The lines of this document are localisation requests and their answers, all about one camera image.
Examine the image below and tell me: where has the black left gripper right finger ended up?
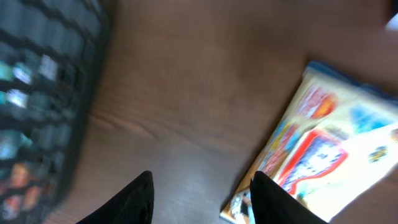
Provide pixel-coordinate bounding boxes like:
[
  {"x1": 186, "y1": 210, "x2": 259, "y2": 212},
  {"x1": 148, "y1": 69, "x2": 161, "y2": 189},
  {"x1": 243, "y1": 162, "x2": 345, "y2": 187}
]
[{"x1": 250, "y1": 171, "x2": 327, "y2": 224}]

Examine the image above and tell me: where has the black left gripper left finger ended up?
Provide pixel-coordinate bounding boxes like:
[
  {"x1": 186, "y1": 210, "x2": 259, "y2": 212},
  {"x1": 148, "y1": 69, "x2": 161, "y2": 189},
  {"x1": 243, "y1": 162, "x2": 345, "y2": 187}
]
[{"x1": 76, "y1": 170, "x2": 154, "y2": 224}]

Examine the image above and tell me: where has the large beige snack bag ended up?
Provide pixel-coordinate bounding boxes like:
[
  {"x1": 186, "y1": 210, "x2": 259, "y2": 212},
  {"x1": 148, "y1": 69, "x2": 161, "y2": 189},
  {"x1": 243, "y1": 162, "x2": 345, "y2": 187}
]
[{"x1": 220, "y1": 60, "x2": 397, "y2": 223}]

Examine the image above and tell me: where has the white barcode scanner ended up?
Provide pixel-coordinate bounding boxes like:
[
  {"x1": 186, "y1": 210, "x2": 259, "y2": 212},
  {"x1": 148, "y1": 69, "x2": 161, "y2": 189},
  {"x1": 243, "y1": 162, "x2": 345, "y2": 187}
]
[{"x1": 386, "y1": 14, "x2": 398, "y2": 31}]

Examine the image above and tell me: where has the dark grey mesh plastic basket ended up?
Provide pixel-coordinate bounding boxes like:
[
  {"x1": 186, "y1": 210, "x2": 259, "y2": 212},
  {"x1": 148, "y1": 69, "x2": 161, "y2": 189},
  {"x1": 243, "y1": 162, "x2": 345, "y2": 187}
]
[{"x1": 1, "y1": 0, "x2": 111, "y2": 223}]

